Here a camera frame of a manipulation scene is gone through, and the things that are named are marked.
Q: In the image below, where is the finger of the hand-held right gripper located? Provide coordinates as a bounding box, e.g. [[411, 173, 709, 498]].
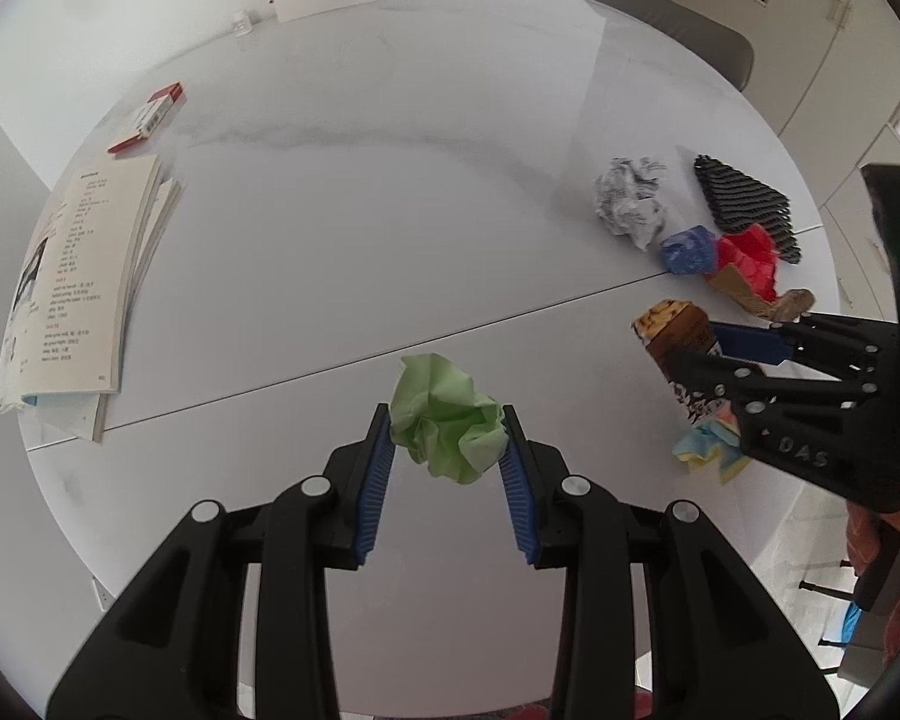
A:
[[669, 349, 882, 430], [709, 311, 900, 380]]

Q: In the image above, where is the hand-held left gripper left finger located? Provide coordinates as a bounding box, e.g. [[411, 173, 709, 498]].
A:
[[43, 402, 395, 720]]

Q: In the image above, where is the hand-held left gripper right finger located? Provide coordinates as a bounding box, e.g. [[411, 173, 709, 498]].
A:
[[497, 403, 841, 720]]

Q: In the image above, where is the brown snack carton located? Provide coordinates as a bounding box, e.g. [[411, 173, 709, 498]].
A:
[[631, 300, 734, 425]]

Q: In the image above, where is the green paper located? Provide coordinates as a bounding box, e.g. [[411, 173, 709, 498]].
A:
[[388, 352, 509, 486]]

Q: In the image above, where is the person's right hand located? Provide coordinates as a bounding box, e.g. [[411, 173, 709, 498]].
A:
[[842, 499, 900, 667]]

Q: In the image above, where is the crumpled yellow and blue paper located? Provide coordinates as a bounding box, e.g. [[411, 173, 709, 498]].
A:
[[672, 409, 751, 485]]

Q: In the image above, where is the crumpled red paper box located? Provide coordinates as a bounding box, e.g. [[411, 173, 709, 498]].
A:
[[703, 223, 817, 325]]

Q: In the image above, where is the black metal stand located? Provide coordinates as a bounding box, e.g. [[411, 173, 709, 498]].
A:
[[795, 555, 860, 650]]

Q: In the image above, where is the crumpled white printed paper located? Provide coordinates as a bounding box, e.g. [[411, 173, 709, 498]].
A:
[[594, 156, 671, 251]]

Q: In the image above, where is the grey chair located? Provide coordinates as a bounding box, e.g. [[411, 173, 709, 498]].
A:
[[574, 0, 755, 95]]

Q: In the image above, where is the open book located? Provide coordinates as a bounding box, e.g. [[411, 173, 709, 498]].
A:
[[0, 154, 187, 445]]

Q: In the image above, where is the red and white box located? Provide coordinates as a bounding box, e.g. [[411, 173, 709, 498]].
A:
[[107, 80, 185, 158]]

